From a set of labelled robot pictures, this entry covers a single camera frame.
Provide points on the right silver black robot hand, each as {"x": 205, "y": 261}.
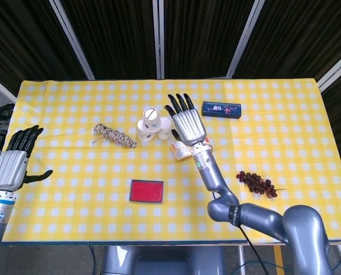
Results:
{"x": 189, "y": 126}

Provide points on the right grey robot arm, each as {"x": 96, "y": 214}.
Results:
{"x": 259, "y": 217}

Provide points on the white partition post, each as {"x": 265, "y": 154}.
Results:
{"x": 73, "y": 40}
{"x": 158, "y": 40}
{"x": 1, "y": 87}
{"x": 335, "y": 74}
{"x": 243, "y": 40}

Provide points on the white table leg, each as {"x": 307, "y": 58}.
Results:
{"x": 241, "y": 260}

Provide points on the yellow checked tablecloth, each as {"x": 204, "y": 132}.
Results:
{"x": 73, "y": 200}

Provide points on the red ink pad tray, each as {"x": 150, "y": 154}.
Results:
{"x": 146, "y": 191}

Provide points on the dark blue printed box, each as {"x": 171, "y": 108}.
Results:
{"x": 222, "y": 109}

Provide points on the dark red grape bunch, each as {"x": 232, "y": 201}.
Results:
{"x": 256, "y": 183}

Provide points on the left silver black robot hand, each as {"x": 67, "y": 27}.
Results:
{"x": 8, "y": 169}

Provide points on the grey robot torso base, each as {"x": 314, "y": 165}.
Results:
{"x": 159, "y": 260}

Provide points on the yellow cardboard box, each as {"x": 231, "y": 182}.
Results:
{"x": 180, "y": 152}

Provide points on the paper cup with line-marked base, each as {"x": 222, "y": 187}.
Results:
{"x": 151, "y": 116}

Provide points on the paper cup with green flower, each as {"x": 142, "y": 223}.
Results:
{"x": 165, "y": 131}

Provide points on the floral paper cup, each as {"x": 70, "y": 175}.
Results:
{"x": 144, "y": 134}

